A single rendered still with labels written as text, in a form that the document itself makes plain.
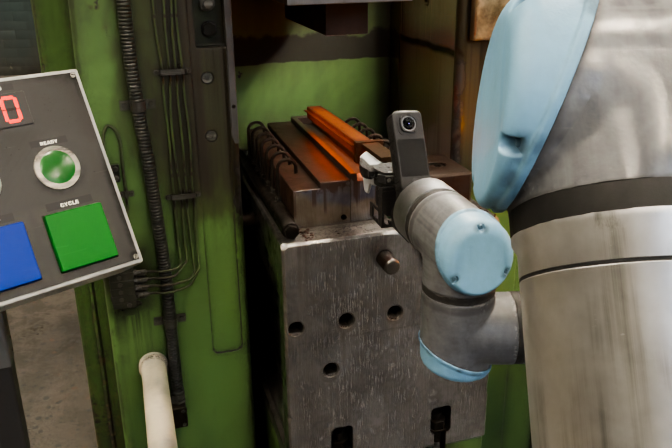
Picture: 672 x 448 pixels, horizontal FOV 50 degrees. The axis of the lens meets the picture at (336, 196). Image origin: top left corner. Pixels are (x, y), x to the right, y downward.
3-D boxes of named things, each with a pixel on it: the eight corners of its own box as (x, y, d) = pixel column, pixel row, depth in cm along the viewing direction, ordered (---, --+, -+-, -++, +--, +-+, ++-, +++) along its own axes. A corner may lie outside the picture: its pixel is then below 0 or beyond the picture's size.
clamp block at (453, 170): (472, 207, 127) (474, 171, 125) (427, 212, 125) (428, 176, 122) (443, 185, 138) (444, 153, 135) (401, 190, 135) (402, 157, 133)
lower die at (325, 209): (407, 214, 124) (409, 167, 121) (294, 229, 118) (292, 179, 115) (336, 150, 161) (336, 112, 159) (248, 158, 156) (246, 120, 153)
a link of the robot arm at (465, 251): (443, 308, 82) (447, 228, 79) (402, 263, 93) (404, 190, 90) (516, 296, 85) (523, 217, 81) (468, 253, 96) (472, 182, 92)
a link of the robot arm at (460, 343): (515, 388, 89) (523, 298, 84) (421, 389, 89) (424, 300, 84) (499, 346, 97) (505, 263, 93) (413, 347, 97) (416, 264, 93)
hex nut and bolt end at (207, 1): (219, 38, 119) (216, -6, 116) (202, 39, 118) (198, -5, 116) (217, 36, 121) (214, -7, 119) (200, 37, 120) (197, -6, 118)
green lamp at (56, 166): (78, 185, 93) (73, 152, 91) (39, 188, 92) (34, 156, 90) (79, 177, 96) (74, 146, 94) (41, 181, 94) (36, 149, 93)
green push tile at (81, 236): (120, 255, 94) (101, 200, 95) (63, 272, 89) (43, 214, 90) (115, 257, 95) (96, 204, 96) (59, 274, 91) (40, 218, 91)
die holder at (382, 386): (485, 436, 137) (501, 217, 122) (290, 478, 127) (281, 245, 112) (383, 302, 188) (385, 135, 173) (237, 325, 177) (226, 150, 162)
